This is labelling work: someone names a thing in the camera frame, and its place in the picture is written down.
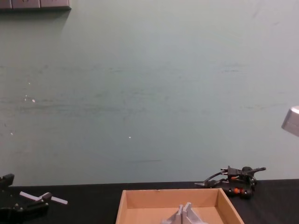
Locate white three-armed plastic piece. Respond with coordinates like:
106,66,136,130
19,191,69,206

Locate black table cloth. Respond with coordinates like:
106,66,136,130
0,179,299,224

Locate shallow brown cardboard tray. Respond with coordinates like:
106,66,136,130
115,188,245,224

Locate grey ridged plastic piece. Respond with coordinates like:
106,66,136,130
159,203,206,224

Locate grey wall panel strip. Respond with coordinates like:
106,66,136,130
0,0,72,11

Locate black corded tool orange parts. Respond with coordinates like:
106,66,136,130
194,165,267,199

